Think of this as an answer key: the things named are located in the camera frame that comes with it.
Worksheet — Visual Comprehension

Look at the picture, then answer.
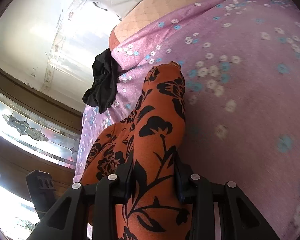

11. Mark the brown wooden door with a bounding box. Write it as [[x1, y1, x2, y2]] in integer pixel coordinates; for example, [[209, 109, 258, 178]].
[[0, 69, 82, 200]]

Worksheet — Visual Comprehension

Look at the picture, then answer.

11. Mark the black crumpled garment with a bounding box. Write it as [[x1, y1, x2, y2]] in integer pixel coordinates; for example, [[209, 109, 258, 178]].
[[82, 48, 120, 114]]

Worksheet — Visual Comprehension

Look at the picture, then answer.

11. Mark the leaded glass door panel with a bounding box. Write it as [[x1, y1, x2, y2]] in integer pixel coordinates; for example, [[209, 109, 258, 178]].
[[0, 93, 80, 170]]

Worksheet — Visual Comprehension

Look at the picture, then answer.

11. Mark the purple floral bed sheet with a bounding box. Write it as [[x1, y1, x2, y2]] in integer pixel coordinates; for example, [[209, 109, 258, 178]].
[[79, 0, 300, 239]]

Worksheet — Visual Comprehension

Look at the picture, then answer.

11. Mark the orange black floral garment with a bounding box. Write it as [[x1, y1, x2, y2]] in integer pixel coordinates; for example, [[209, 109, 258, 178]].
[[81, 62, 191, 239]]

